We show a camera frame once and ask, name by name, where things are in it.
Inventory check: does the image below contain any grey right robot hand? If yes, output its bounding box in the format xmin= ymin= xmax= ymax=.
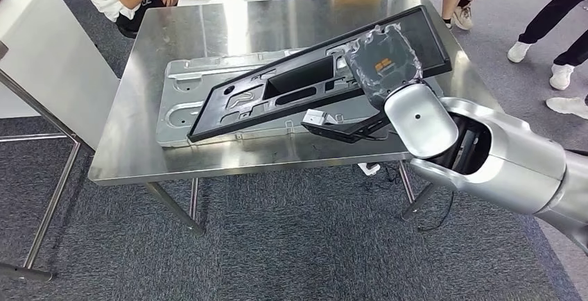
xmin=344 ymin=22 xmax=424 ymax=112

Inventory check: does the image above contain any black plastic panel part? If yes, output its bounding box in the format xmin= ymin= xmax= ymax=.
xmin=187 ymin=4 xmax=453 ymax=144

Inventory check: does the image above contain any stainless steel workbench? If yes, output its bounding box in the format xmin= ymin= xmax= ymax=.
xmin=87 ymin=0 xmax=504 ymax=238

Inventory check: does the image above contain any white power strip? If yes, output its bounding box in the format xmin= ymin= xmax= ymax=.
xmin=357 ymin=162 xmax=382 ymax=177

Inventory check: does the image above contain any stamped grey metal plate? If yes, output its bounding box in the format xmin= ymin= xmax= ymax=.
xmin=155 ymin=46 xmax=444 ymax=149

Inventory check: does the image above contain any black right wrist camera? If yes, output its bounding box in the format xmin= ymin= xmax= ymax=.
xmin=300 ymin=107 xmax=391 ymax=144

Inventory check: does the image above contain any black floor cable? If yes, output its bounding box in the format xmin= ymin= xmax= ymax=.
xmin=363 ymin=163 xmax=456 ymax=233

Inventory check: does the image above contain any grey table steel frame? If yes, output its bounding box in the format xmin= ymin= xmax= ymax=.
xmin=0 ymin=40 xmax=83 ymax=284

